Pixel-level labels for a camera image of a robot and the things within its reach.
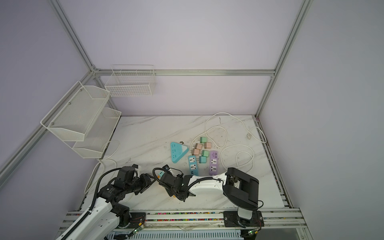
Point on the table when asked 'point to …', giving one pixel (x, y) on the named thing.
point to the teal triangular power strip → (177, 150)
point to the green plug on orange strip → (161, 173)
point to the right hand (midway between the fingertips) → (168, 184)
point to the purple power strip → (213, 163)
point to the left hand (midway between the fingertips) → (153, 182)
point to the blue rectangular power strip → (193, 165)
